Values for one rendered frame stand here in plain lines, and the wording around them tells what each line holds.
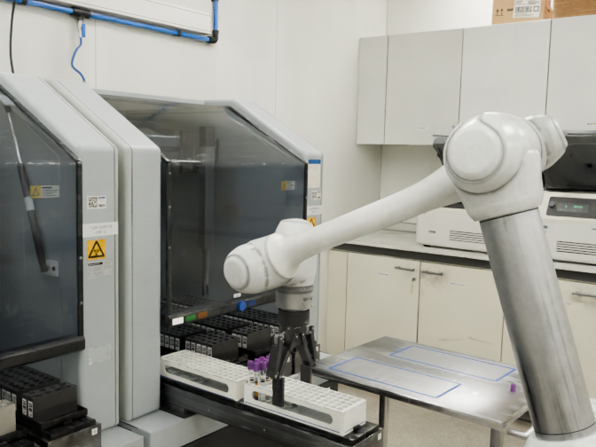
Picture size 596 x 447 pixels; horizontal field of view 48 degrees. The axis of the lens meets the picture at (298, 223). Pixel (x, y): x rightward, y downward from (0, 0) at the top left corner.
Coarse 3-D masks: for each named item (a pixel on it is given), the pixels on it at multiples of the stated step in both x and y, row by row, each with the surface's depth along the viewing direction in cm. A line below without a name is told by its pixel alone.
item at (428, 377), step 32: (352, 352) 207; (384, 352) 208; (416, 352) 209; (448, 352) 210; (352, 384) 182; (384, 384) 179; (416, 384) 180; (448, 384) 180; (480, 384) 181; (384, 416) 226; (480, 416) 159; (512, 416) 160
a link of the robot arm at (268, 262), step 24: (408, 192) 137; (432, 192) 135; (456, 192) 132; (360, 216) 136; (384, 216) 137; (408, 216) 138; (264, 240) 140; (288, 240) 138; (312, 240) 136; (336, 240) 136; (240, 264) 136; (264, 264) 138; (288, 264) 138; (240, 288) 138; (264, 288) 140
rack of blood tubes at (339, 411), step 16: (288, 384) 164; (304, 384) 164; (256, 400) 162; (288, 400) 155; (304, 400) 153; (320, 400) 153; (336, 400) 154; (352, 400) 153; (304, 416) 153; (320, 416) 158; (336, 416) 147; (352, 416) 149; (336, 432) 147
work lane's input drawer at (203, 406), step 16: (160, 384) 180; (176, 384) 178; (176, 400) 176; (192, 400) 173; (208, 400) 169; (224, 400) 167; (240, 400) 166; (208, 416) 169; (224, 416) 166; (240, 416) 163; (256, 416) 159; (272, 416) 158; (256, 432) 160; (272, 432) 157; (288, 432) 154; (304, 432) 151; (320, 432) 149; (352, 432) 148; (368, 432) 149
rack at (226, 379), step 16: (176, 352) 188; (192, 352) 188; (176, 368) 185; (192, 368) 174; (208, 368) 176; (224, 368) 175; (240, 368) 175; (192, 384) 175; (208, 384) 179; (224, 384) 179; (240, 384) 166
